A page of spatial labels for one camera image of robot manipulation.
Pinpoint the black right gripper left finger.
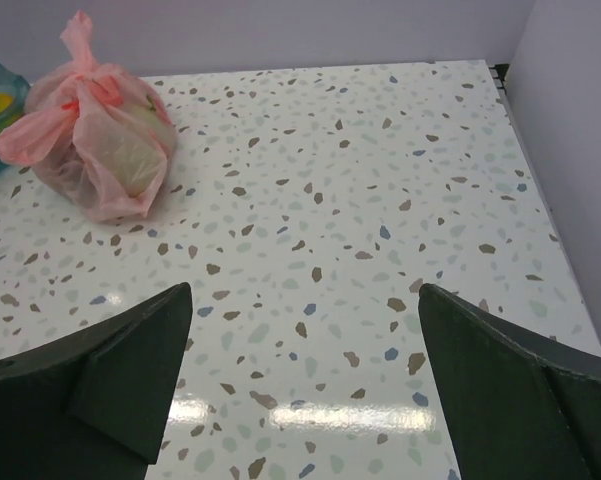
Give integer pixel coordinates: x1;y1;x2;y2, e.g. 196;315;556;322
0;283;193;479

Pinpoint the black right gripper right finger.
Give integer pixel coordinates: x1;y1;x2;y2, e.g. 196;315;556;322
418;284;601;479

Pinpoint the pink plastic bag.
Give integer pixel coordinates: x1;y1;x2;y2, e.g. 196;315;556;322
0;11;177;222

